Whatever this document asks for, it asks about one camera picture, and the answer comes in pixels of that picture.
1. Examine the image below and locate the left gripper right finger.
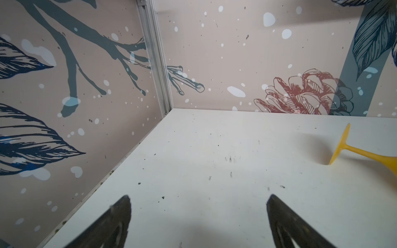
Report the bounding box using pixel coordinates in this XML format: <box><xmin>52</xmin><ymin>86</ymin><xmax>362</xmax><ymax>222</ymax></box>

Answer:
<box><xmin>266</xmin><ymin>194</ymin><xmax>335</xmax><ymax>248</ymax></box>

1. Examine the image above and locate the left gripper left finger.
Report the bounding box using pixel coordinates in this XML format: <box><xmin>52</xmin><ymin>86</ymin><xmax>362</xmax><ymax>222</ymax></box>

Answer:
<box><xmin>66</xmin><ymin>195</ymin><xmax>131</xmax><ymax>248</ymax></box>

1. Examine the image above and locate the yellow plastic goblet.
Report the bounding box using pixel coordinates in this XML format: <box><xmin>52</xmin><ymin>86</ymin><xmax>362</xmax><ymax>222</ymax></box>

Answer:
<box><xmin>328</xmin><ymin>124</ymin><xmax>397</xmax><ymax>176</ymax></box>

